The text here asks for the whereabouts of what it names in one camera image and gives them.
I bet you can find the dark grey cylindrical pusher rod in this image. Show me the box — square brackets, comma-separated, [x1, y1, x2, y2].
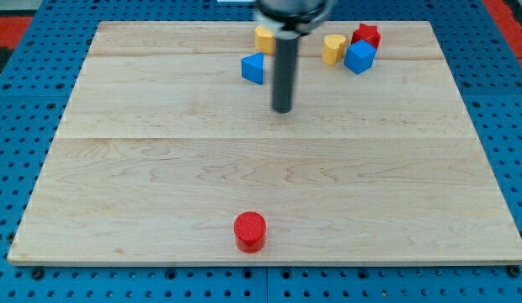
[272, 31, 300, 114]

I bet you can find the grey round robot end effector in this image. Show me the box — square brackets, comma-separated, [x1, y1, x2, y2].
[254, 0, 336, 35]

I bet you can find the yellow hexagon block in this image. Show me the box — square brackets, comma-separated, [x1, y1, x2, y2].
[254, 25, 275, 55]

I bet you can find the red star block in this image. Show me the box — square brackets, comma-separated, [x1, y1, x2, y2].
[350, 24, 381, 50]

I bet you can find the blue triangle block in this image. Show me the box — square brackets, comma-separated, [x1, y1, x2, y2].
[241, 52, 264, 85]

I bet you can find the yellow heart block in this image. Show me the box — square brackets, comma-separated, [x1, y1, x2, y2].
[322, 34, 347, 66]

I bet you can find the blue cube block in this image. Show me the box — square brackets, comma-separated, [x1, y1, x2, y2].
[344, 40, 377, 74]

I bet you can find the light wooden board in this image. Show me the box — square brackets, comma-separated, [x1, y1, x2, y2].
[8, 21, 522, 267]

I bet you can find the red cylinder block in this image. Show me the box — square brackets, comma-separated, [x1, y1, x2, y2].
[233, 211, 267, 253]

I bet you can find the blue perforated base mat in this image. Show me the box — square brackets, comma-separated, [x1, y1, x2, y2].
[0, 0, 522, 302]

